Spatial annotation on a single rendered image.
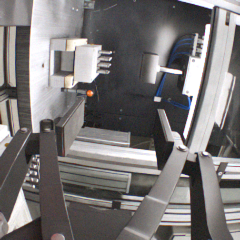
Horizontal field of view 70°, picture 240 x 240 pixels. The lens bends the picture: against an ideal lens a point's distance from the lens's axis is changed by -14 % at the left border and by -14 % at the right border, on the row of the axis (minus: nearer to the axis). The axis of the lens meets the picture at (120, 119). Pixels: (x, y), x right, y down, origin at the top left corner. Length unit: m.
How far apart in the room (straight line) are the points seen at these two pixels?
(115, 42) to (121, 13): 0.13
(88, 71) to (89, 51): 0.05
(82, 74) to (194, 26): 0.52
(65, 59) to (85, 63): 0.11
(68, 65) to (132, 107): 0.39
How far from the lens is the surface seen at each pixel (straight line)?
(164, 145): 0.16
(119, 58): 0.83
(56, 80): 0.55
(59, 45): 0.53
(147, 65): 0.58
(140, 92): 0.85
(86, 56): 0.52
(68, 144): 0.18
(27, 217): 0.64
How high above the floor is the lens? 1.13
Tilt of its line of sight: 1 degrees down
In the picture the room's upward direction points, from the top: 97 degrees clockwise
